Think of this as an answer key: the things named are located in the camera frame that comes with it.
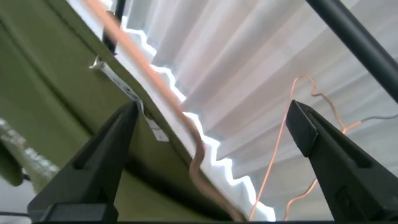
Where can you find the black clothes rack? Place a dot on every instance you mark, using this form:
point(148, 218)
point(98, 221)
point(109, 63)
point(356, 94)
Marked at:
point(357, 40)

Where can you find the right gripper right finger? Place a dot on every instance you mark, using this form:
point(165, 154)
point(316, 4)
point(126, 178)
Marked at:
point(351, 180)

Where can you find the pink clothes hanger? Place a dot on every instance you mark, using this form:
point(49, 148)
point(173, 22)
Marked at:
point(161, 88)
point(352, 126)

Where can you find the green printed shirt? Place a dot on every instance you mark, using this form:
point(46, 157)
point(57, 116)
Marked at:
point(62, 77)

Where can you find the white curtain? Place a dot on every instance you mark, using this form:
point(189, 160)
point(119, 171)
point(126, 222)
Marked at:
point(248, 62)

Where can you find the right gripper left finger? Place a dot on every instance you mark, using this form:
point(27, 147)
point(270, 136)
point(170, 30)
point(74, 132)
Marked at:
point(87, 177)

